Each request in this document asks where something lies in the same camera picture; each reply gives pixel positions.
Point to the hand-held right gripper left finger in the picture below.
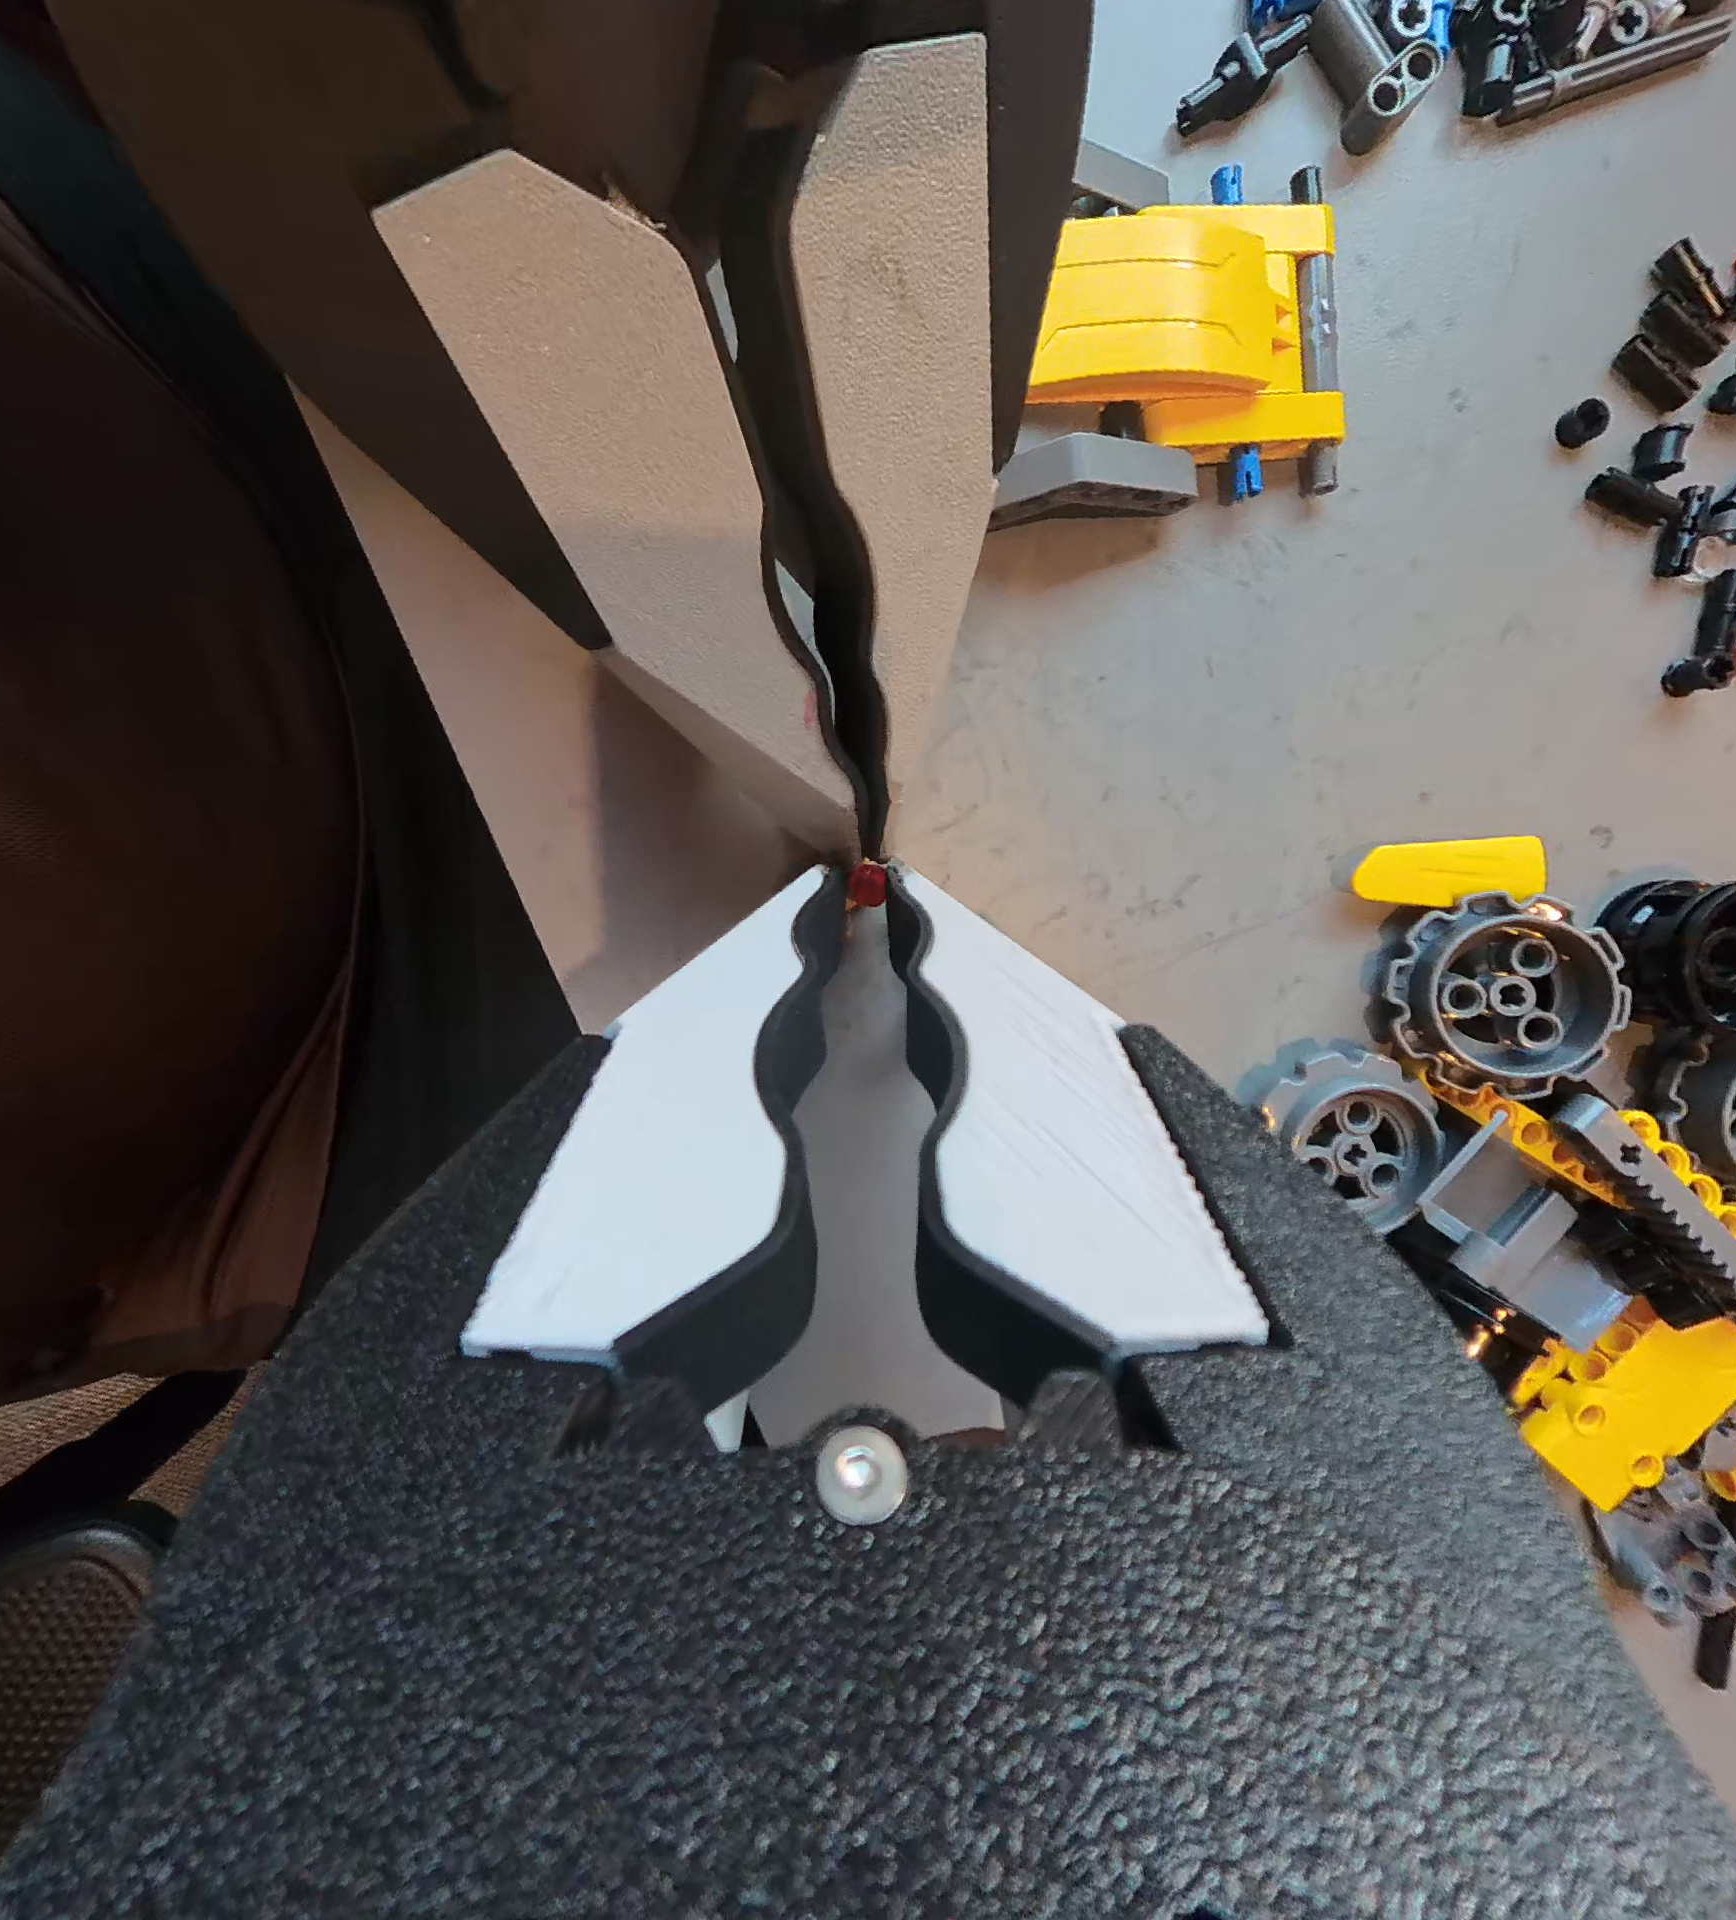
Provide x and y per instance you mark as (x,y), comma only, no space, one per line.
(645,1200)

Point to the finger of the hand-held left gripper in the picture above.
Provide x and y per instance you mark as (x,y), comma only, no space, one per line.
(898,301)
(568,420)

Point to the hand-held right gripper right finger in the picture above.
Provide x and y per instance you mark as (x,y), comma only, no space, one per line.
(1094,1200)

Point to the yellow and grey brick assembly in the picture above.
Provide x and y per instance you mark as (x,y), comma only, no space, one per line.
(1169,317)

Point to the grey desk with wooden edge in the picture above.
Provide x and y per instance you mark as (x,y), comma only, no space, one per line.
(1198,721)

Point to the small grey wheel hub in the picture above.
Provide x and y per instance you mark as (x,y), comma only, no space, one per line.
(1305,1157)

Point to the yellow curved panel piece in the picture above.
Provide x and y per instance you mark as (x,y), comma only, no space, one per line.
(1444,871)

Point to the pile of blue grey connectors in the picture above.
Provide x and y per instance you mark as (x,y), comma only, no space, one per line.
(1394,61)

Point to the yellow grey brick chassis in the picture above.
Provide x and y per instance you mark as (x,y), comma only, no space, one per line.
(1649,1397)

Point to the pile of black red pins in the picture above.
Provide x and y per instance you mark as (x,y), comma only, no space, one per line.
(1724,450)

